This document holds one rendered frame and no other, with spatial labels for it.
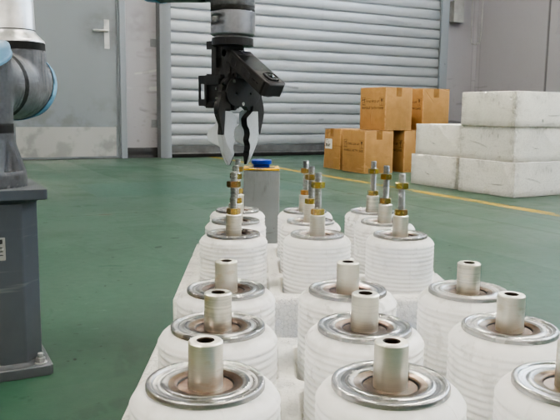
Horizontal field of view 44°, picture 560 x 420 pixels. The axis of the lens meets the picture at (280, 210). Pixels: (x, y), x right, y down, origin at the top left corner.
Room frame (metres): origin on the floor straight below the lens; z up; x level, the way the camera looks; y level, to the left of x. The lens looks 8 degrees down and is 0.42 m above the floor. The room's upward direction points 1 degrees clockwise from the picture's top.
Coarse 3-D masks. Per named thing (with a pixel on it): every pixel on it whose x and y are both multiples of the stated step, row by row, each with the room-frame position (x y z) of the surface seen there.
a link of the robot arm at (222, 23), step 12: (216, 12) 1.19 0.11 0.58; (228, 12) 1.18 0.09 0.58; (240, 12) 1.18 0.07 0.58; (252, 12) 1.20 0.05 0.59; (216, 24) 1.19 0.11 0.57; (228, 24) 1.18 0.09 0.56; (240, 24) 1.18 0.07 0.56; (252, 24) 1.20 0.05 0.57; (216, 36) 1.20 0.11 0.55; (228, 36) 1.19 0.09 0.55; (240, 36) 1.19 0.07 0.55; (252, 36) 1.21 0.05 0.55
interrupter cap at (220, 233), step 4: (220, 228) 1.00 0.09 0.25; (224, 228) 1.00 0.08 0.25; (244, 228) 1.00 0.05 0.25; (208, 232) 0.96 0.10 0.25; (212, 232) 0.97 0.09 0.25; (216, 232) 0.97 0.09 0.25; (220, 232) 0.98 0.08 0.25; (224, 232) 0.98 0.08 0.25; (244, 232) 0.98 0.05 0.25; (248, 232) 0.98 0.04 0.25; (252, 232) 0.97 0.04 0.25; (256, 232) 0.97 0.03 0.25; (208, 236) 0.95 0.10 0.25; (212, 236) 0.94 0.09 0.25; (216, 236) 0.94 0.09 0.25; (220, 236) 0.94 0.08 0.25; (224, 236) 0.94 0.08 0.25; (228, 236) 0.94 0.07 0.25; (232, 236) 0.94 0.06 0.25; (236, 236) 0.94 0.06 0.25; (240, 236) 0.94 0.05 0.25; (244, 236) 0.95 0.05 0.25; (248, 236) 0.94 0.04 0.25; (252, 236) 0.94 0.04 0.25; (256, 236) 0.95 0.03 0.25
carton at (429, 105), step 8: (416, 88) 5.18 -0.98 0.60; (424, 88) 5.11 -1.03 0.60; (432, 88) 5.14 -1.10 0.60; (416, 96) 5.17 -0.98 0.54; (424, 96) 5.11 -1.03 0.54; (432, 96) 5.14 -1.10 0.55; (440, 96) 5.17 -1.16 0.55; (448, 96) 5.20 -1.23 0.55; (416, 104) 5.17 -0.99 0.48; (424, 104) 5.11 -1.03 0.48; (432, 104) 5.14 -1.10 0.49; (440, 104) 5.17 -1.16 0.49; (448, 104) 5.20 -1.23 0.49; (416, 112) 5.17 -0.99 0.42; (424, 112) 5.11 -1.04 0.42; (432, 112) 5.14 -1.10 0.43; (440, 112) 5.17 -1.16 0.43; (416, 120) 5.16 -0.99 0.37; (424, 120) 5.11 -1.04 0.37; (432, 120) 5.14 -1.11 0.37; (440, 120) 5.17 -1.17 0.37; (416, 128) 5.16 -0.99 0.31
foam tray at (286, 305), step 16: (192, 256) 1.18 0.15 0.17; (272, 256) 1.17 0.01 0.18; (192, 272) 1.04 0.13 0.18; (272, 272) 1.04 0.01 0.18; (272, 288) 0.95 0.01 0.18; (176, 304) 0.89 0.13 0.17; (288, 304) 0.90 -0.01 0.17; (400, 304) 0.90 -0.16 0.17; (416, 304) 0.90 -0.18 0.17; (288, 320) 0.90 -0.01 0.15; (416, 320) 0.90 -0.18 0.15; (288, 336) 0.90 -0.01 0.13
